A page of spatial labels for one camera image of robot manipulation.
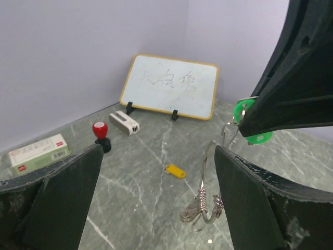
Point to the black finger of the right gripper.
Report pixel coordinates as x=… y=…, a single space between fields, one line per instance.
x=295 y=89

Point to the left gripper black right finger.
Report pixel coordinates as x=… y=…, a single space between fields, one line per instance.
x=267 y=211

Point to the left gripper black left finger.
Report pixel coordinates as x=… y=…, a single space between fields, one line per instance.
x=47 y=208

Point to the large silver keyring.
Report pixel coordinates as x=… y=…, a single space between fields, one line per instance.
x=207 y=206

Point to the yellow tagged key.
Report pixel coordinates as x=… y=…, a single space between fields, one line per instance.
x=175 y=171

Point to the white green cardboard box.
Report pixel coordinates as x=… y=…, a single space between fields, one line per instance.
x=38 y=155

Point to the red black stamp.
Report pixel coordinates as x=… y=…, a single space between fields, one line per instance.
x=100 y=129

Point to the small whiteboard yellow frame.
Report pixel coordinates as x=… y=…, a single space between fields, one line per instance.
x=170 y=85

